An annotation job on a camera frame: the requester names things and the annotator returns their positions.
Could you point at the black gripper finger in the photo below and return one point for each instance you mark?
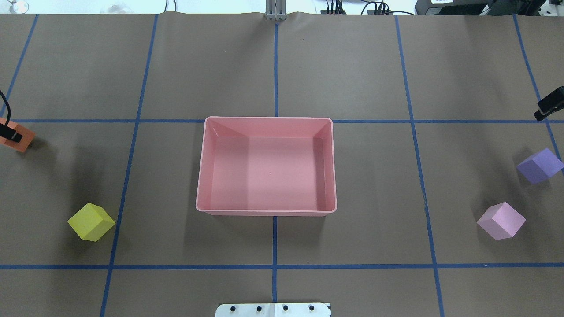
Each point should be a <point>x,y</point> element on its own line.
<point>11,133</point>
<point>550,104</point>

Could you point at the orange foam block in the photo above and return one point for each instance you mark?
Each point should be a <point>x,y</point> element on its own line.
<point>28,137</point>

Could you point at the light pink foam block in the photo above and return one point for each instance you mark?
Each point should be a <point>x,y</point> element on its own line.
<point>501,221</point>

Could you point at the pink plastic bin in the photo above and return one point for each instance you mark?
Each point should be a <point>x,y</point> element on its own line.
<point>267,166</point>

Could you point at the purple foam block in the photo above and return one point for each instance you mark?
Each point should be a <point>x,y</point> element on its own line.
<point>540,166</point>

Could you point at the yellow foam block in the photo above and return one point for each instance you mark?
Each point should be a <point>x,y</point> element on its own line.
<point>91,222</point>

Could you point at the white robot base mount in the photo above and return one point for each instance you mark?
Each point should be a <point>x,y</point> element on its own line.
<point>298,309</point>

